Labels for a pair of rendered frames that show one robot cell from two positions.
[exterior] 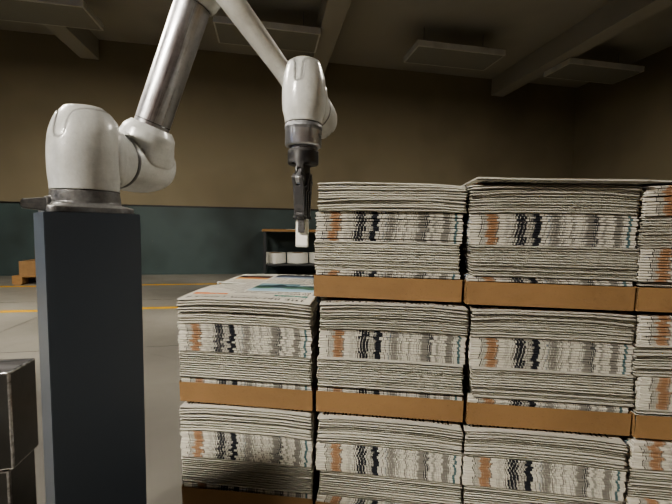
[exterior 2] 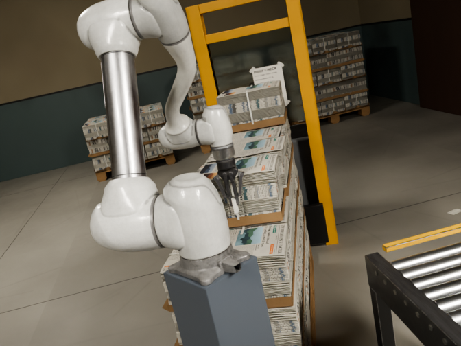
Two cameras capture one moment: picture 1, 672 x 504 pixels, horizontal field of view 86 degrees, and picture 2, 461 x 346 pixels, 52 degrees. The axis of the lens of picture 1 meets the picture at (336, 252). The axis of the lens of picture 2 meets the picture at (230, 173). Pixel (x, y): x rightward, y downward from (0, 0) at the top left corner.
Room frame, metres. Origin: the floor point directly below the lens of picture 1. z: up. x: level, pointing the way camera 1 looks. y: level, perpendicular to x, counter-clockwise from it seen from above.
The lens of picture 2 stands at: (0.73, 1.91, 1.62)
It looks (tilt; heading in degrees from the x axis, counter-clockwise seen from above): 16 degrees down; 275
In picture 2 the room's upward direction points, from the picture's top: 12 degrees counter-clockwise
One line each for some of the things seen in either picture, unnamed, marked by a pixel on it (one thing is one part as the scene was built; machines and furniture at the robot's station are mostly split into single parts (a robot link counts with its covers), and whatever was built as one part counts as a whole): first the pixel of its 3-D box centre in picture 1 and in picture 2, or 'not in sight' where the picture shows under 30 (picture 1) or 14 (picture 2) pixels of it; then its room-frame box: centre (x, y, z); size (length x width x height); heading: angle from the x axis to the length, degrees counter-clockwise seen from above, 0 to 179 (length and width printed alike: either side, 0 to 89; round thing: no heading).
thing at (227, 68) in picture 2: not in sight; (257, 81); (0.70, -1.44, 1.27); 0.57 x 0.01 x 0.65; 173
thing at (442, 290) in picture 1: (385, 282); (267, 205); (0.77, -0.11, 0.86); 0.29 x 0.16 x 0.04; 83
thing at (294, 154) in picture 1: (303, 168); (227, 169); (0.89, 0.08, 1.12); 0.08 x 0.07 x 0.09; 173
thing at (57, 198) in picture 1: (77, 202); (211, 257); (0.94, 0.67, 1.03); 0.22 x 0.18 x 0.06; 135
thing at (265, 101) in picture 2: not in sight; (268, 187); (0.76, -0.99, 0.65); 0.39 x 0.30 x 1.29; 173
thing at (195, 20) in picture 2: not in sight; (221, 138); (1.03, -1.47, 0.92); 0.09 x 0.09 x 1.85; 83
